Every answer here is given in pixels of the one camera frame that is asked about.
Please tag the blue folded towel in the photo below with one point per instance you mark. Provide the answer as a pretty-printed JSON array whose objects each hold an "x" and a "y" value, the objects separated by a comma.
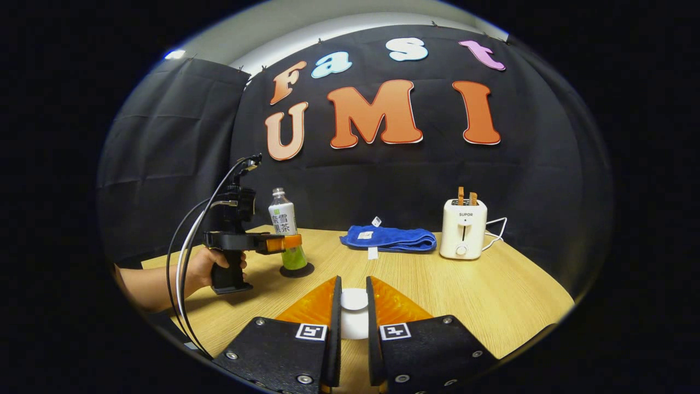
[{"x": 394, "y": 238}]

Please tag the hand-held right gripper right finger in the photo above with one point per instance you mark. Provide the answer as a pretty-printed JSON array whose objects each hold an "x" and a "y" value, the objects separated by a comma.
[{"x": 373, "y": 339}]

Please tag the dark round coaster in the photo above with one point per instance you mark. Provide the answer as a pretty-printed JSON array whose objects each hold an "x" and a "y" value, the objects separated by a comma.
[{"x": 307, "y": 272}]

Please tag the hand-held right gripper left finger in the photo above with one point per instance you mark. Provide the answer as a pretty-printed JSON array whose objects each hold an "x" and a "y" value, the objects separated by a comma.
[{"x": 334, "y": 339}]

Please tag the white toaster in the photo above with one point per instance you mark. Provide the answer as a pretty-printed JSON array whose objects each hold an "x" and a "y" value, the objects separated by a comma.
[{"x": 462, "y": 232}]

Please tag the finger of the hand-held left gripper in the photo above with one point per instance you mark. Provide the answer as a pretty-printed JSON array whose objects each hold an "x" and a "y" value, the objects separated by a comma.
[{"x": 284, "y": 243}]

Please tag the clear water bottle green label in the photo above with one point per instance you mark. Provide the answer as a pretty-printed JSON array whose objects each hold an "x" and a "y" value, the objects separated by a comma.
[{"x": 281, "y": 216}]

